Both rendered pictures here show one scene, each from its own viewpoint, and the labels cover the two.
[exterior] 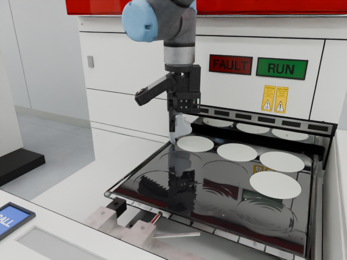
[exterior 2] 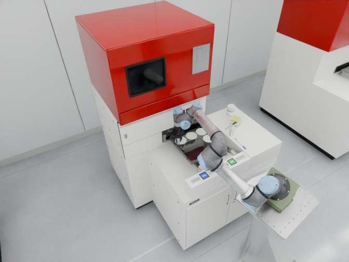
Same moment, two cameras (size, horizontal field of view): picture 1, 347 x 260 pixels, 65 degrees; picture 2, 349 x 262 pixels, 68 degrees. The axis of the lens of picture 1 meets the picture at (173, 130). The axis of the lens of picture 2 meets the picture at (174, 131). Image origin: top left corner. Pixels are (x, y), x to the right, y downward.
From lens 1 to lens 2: 1.86 m
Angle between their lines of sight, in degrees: 51
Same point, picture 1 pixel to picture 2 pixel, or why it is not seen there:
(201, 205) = not seen: hidden behind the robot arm
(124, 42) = (142, 122)
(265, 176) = (205, 138)
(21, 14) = not seen: outside the picture
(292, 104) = not seen: hidden behind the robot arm
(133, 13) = (186, 125)
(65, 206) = (178, 177)
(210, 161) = (192, 142)
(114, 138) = (138, 156)
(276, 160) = (200, 131)
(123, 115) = (142, 146)
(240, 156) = (194, 136)
